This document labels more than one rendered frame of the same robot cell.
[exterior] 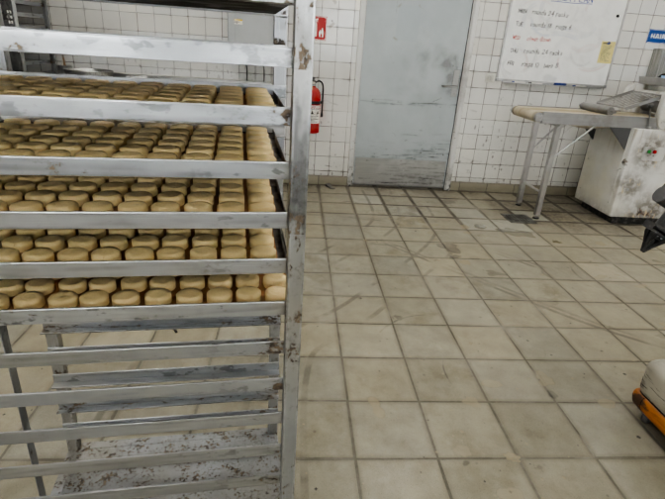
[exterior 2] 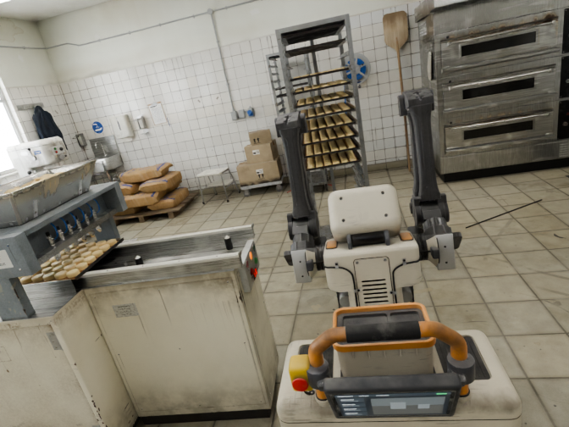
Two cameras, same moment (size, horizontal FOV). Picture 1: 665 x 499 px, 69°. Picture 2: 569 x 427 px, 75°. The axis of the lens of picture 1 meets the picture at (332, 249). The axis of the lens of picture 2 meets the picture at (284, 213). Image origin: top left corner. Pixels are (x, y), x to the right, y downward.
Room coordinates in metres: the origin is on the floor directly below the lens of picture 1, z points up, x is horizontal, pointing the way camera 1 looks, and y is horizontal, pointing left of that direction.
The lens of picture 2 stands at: (1.47, -2.52, 1.52)
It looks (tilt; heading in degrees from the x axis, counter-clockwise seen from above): 20 degrees down; 109
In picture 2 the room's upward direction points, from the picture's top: 12 degrees counter-clockwise
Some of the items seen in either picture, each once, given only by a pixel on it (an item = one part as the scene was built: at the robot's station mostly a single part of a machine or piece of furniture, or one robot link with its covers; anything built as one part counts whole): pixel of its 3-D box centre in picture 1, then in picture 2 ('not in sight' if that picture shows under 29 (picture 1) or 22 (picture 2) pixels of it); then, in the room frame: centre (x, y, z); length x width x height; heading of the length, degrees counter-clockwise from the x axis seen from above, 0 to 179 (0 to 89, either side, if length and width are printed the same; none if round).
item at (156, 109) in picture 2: not in sight; (158, 114); (-1.99, 2.67, 1.37); 0.27 x 0.02 x 0.40; 5
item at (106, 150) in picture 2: not in sight; (105, 155); (-2.97, 2.40, 0.93); 0.99 x 0.38 x 1.09; 5
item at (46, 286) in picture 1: (40, 286); not in sight; (0.82, 0.57, 0.87); 0.05 x 0.05 x 0.02
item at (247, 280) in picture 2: not in sight; (249, 264); (0.79, -1.15, 0.77); 0.24 x 0.04 x 0.14; 99
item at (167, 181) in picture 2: not in sight; (162, 180); (-1.85, 2.06, 0.47); 0.72 x 0.42 x 0.17; 101
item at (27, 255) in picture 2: not in sight; (58, 241); (-0.07, -1.29, 1.01); 0.72 x 0.33 x 0.34; 99
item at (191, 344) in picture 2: not in sight; (193, 329); (0.43, -1.21, 0.45); 0.70 x 0.34 x 0.90; 9
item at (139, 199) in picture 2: not in sight; (140, 197); (-2.11, 1.83, 0.32); 0.72 x 0.42 x 0.17; 10
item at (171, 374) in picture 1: (170, 374); not in sight; (1.15, 0.45, 0.42); 0.64 x 0.03 x 0.03; 102
